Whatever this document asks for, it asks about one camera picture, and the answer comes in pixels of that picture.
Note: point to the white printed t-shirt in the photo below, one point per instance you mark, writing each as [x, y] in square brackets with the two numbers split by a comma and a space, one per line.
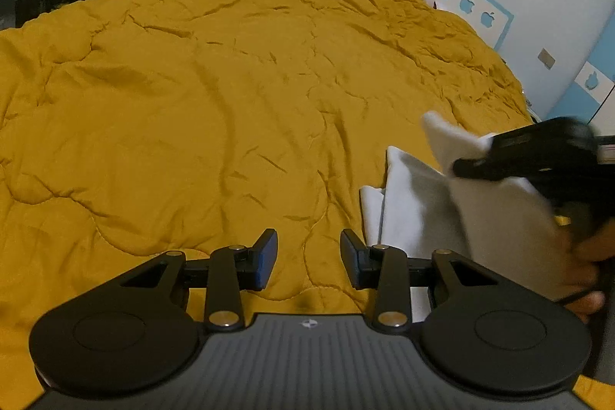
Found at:
[506, 226]

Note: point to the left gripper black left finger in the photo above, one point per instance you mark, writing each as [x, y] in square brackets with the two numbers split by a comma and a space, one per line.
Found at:
[223, 276]

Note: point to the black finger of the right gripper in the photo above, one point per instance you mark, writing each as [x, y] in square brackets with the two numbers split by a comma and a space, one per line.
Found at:
[477, 169]

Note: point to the mustard yellow quilt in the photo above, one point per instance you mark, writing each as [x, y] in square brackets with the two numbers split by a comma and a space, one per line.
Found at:
[130, 128]

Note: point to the beige wall switch plate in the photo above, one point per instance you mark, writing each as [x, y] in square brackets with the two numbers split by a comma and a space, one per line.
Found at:
[546, 59]

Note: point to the blue white wardrobe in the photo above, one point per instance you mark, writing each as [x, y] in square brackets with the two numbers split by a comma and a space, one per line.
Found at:
[590, 96]

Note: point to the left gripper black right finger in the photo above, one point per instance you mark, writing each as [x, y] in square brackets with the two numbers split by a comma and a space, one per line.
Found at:
[390, 275]

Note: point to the person right hand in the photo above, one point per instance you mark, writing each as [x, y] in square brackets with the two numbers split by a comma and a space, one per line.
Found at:
[588, 270]

